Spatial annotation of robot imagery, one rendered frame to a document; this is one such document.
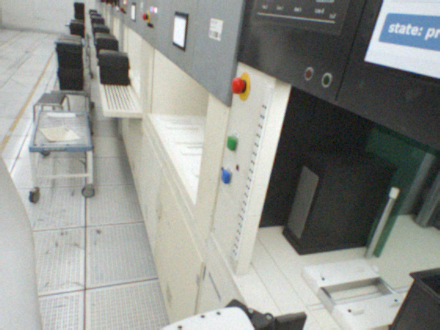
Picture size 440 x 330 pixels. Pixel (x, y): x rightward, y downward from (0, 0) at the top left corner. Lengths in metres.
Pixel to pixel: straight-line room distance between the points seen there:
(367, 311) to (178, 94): 1.74
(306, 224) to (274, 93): 0.46
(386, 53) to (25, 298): 0.45
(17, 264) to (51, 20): 13.82
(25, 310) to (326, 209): 0.88
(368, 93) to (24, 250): 0.43
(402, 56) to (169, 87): 1.88
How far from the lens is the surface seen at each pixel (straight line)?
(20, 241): 0.27
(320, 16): 0.60
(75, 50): 4.20
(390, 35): 0.49
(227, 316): 0.39
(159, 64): 2.20
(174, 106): 2.28
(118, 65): 3.12
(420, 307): 0.74
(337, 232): 1.11
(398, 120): 0.46
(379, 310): 0.97
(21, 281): 0.25
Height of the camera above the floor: 1.50
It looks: 25 degrees down
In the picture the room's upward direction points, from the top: 9 degrees clockwise
